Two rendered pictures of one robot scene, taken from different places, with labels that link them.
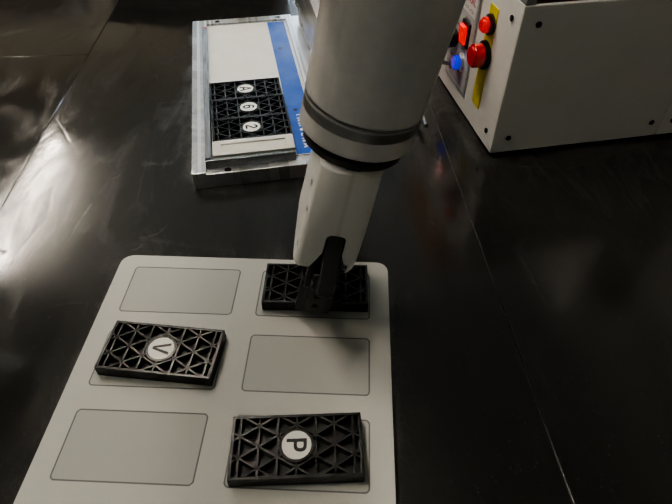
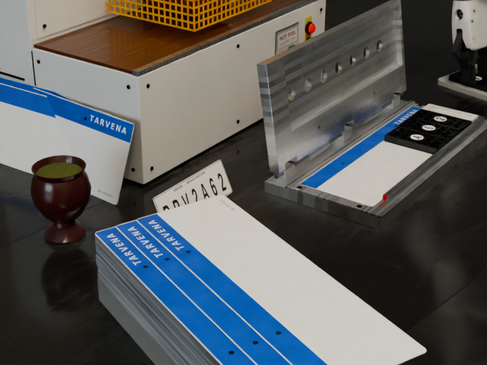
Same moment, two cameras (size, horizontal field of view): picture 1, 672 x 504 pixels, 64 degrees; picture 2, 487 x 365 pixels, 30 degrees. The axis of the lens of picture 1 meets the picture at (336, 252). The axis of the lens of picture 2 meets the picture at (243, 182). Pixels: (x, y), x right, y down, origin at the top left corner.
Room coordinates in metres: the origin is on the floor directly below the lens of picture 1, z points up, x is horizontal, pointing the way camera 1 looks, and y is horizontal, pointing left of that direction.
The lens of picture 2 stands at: (1.89, 0.94, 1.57)
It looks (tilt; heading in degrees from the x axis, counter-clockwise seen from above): 27 degrees down; 226
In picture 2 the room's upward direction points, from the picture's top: straight up
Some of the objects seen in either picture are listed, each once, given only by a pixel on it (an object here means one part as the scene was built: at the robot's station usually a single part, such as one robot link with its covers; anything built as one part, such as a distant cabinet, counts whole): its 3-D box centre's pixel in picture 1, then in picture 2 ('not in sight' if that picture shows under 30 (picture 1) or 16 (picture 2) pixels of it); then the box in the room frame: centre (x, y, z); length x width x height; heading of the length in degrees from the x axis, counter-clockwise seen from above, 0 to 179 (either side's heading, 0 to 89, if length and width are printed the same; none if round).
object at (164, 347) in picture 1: (162, 352); not in sight; (0.26, 0.15, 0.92); 0.10 x 0.05 x 0.01; 84
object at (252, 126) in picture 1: (252, 130); (440, 122); (0.59, 0.11, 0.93); 0.10 x 0.05 x 0.01; 100
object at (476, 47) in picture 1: (477, 55); not in sight; (0.63, -0.17, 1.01); 0.03 x 0.02 x 0.03; 10
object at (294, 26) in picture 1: (263, 79); (388, 150); (0.74, 0.11, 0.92); 0.44 x 0.21 x 0.04; 10
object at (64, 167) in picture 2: not in sight; (61, 200); (1.28, -0.06, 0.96); 0.09 x 0.09 x 0.11
